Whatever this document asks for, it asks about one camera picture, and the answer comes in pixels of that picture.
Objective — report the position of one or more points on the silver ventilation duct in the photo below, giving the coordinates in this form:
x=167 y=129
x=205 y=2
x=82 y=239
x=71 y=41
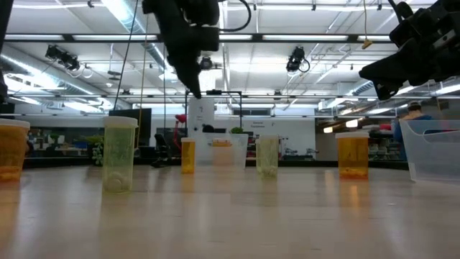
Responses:
x=122 y=11

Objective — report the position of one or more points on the narrow orange pill bottle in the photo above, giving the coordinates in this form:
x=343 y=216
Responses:
x=188 y=156

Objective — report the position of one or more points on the black monitor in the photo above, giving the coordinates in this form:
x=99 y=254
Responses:
x=143 y=126

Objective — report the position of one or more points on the person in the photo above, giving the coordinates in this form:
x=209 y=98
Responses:
x=413 y=117
x=208 y=128

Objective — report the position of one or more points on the narrow green pill bottle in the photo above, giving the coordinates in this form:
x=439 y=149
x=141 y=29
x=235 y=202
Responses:
x=267 y=156
x=118 y=154

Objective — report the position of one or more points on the red desk lamp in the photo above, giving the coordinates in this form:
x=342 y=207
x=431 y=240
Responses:
x=181 y=118

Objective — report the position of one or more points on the round black ceiling camera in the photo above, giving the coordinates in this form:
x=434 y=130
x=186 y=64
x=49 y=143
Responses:
x=206 y=63

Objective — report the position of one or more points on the clear plastic bin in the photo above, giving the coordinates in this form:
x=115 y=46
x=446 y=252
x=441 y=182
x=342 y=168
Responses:
x=239 y=154
x=431 y=158

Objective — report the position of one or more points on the small green artificial plant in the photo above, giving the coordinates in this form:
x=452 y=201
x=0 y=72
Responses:
x=96 y=151

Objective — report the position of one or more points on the black office chair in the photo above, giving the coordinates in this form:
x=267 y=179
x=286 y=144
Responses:
x=161 y=144

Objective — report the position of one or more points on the black metal table frame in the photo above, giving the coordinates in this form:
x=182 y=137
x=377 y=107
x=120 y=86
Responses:
x=323 y=163

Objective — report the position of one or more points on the wide orange pill bottle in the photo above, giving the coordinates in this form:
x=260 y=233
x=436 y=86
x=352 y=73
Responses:
x=12 y=151
x=352 y=154

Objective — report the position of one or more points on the black ceiling-mounted camera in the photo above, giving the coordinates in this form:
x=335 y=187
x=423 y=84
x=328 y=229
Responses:
x=296 y=59
x=63 y=57

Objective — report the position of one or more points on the white panel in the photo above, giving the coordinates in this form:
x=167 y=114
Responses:
x=201 y=115

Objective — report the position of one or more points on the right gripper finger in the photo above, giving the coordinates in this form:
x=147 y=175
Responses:
x=391 y=70

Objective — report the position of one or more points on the yellow hanging connector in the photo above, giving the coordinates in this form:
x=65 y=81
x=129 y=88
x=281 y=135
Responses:
x=366 y=44

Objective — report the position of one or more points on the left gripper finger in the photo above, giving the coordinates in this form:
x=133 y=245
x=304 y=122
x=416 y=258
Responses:
x=188 y=73

